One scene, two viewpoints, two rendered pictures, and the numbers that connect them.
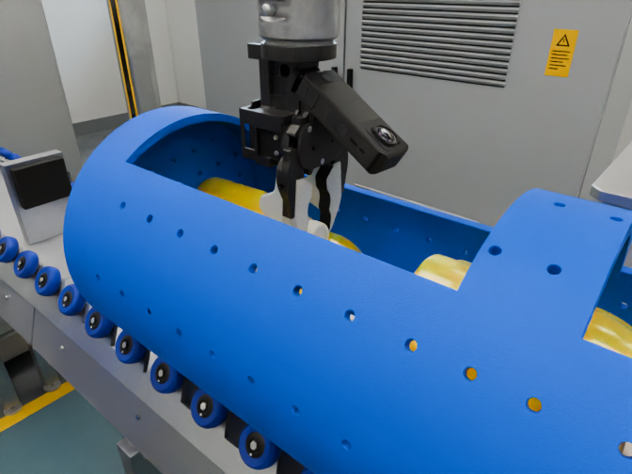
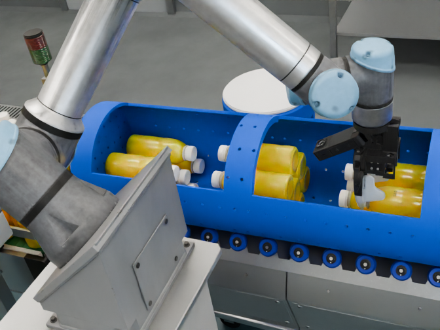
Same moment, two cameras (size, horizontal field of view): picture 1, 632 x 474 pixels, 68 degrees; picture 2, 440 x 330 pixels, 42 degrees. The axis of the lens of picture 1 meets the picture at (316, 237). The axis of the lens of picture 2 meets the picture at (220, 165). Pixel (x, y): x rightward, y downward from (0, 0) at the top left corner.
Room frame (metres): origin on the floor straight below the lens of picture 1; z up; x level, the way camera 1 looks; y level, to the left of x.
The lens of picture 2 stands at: (1.30, -0.46, 1.93)
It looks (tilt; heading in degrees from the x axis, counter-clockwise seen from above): 36 degrees down; 168
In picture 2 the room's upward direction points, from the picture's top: 10 degrees counter-clockwise
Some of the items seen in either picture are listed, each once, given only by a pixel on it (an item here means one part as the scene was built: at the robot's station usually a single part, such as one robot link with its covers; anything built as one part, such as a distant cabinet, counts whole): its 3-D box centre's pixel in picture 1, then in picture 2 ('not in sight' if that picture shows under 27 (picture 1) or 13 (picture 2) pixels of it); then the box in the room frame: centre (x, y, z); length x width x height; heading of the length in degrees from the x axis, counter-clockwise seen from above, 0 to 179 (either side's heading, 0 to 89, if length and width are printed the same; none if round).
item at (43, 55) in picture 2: not in sight; (40, 53); (-0.56, -0.60, 1.18); 0.06 x 0.06 x 0.05
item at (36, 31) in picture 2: not in sight; (40, 54); (-0.56, -0.60, 1.18); 0.06 x 0.06 x 0.16
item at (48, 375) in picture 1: (28, 322); not in sight; (1.30, 1.00, 0.31); 0.06 x 0.06 x 0.63; 51
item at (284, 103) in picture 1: (293, 106); (375, 144); (0.48, 0.02, 1.25); 0.09 x 0.08 x 0.12; 51
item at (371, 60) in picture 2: not in sight; (370, 72); (0.47, 0.01, 1.41); 0.09 x 0.08 x 0.11; 75
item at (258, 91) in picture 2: not in sight; (266, 90); (-0.20, 0.04, 1.03); 0.28 x 0.28 x 0.01
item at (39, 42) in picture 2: not in sight; (35, 40); (-0.56, -0.60, 1.23); 0.06 x 0.06 x 0.04
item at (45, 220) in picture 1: (45, 197); not in sight; (0.80, 0.50, 1.00); 0.10 x 0.04 x 0.15; 141
